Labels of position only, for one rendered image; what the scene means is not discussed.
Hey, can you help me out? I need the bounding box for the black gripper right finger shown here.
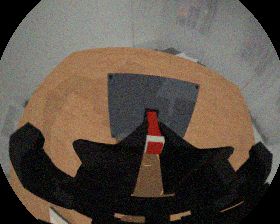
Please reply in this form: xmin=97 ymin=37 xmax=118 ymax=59
xmin=157 ymin=121 xmax=234 ymax=194

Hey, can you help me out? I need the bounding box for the grey sloped panel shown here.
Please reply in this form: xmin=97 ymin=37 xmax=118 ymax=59
xmin=107 ymin=72 xmax=200 ymax=140

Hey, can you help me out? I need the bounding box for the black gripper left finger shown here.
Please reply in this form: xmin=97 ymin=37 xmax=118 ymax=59
xmin=72 ymin=120 xmax=149 ymax=193

